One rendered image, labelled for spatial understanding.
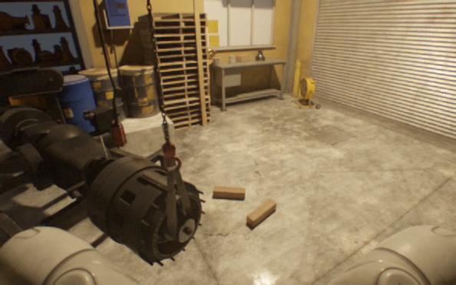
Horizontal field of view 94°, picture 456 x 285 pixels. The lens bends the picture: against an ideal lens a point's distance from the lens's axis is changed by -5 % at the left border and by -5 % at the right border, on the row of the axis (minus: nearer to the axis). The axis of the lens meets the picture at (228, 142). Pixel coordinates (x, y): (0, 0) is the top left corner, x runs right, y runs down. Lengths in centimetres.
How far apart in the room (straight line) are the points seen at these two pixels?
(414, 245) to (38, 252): 68
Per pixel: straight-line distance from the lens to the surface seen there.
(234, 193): 284
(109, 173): 158
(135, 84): 429
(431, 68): 576
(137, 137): 397
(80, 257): 51
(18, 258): 57
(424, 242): 56
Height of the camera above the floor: 190
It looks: 27 degrees down
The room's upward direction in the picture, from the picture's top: 1 degrees counter-clockwise
